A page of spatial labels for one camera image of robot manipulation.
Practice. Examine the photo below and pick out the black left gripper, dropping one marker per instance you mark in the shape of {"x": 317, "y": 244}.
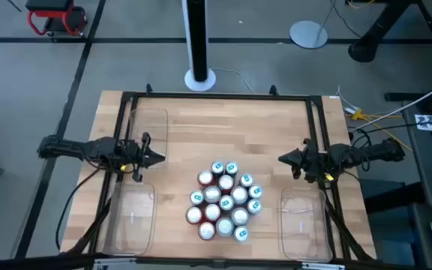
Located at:
{"x": 141, "y": 155}

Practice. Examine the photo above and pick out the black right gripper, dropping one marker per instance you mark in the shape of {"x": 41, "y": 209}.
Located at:
{"x": 309, "y": 161}

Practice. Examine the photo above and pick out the silver blue Red Bull can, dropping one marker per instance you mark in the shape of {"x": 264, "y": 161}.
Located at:
{"x": 226, "y": 203}
{"x": 241, "y": 233}
{"x": 255, "y": 191}
{"x": 231, "y": 168}
{"x": 197, "y": 197}
{"x": 246, "y": 180}
{"x": 218, "y": 167}
{"x": 254, "y": 206}

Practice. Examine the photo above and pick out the white orange Spindrift can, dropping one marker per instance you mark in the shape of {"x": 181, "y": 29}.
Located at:
{"x": 212, "y": 194}

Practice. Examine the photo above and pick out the white pink Spindrift can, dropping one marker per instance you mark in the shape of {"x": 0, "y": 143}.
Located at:
{"x": 225, "y": 227}

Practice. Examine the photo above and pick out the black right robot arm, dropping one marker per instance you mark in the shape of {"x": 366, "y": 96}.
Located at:
{"x": 381, "y": 150}

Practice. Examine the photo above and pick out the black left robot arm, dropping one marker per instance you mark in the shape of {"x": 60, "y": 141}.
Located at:
{"x": 69, "y": 148}

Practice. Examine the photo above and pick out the white power adapter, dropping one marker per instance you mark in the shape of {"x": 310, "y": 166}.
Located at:
{"x": 350, "y": 110}

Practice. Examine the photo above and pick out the grey floor stand round base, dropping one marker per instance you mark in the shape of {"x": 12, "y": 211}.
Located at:
{"x": 308, "y": 34}

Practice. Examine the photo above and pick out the tall tower fan round base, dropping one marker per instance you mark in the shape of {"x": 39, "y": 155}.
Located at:
{"x": 200, "y": 37}

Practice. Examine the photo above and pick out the black desk leg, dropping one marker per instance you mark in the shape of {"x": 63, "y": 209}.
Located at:
{"x": 373, "y": 33}

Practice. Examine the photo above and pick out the black crossbar silver brackets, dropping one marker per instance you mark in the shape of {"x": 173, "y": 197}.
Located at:
{"x": 32, "y": 264}

